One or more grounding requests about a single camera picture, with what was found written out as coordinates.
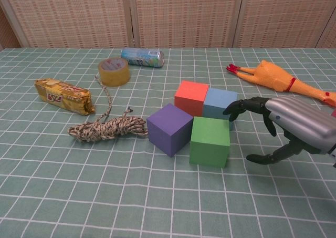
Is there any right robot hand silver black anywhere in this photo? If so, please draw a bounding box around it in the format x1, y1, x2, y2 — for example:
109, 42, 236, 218
222, 96, 336, 168

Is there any light blue foam cube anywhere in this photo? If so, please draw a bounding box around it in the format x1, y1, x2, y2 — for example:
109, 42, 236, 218
202, 87, 239, 131

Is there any green foam cube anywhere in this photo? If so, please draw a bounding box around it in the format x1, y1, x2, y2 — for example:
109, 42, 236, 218
189, 116, 231, 169

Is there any orange foam cube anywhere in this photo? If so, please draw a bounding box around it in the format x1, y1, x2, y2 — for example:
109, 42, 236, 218
174, 80, 210, 118

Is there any purple foam cube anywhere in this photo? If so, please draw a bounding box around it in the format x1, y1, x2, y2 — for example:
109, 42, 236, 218
146, 103, 194, 158

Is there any yellow rubber chicken toy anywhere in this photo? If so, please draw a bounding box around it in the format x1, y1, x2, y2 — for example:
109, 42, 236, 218
226, 60, 336, 106

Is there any woven bamboo screen panel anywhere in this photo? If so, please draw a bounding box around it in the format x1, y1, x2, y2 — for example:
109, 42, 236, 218
127, 0, 246, 49
0, 0, 133, 49
233, 0, 336, 49

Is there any light blue drink can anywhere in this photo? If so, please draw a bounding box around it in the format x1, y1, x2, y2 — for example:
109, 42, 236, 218
120, 47, 165, 68

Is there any clear packing tape roll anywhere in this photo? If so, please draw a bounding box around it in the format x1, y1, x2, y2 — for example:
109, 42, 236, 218
98, 57, 131, 87

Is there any green checked tablecloth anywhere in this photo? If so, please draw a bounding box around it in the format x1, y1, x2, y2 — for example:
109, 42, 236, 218
0, 47, 336, 238

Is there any golden biscuit packet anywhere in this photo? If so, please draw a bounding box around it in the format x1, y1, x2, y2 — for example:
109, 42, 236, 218
34, 78, 96, 117

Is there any speckled rope bundle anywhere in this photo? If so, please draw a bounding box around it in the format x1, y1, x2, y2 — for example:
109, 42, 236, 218
67, 75, 150, 143

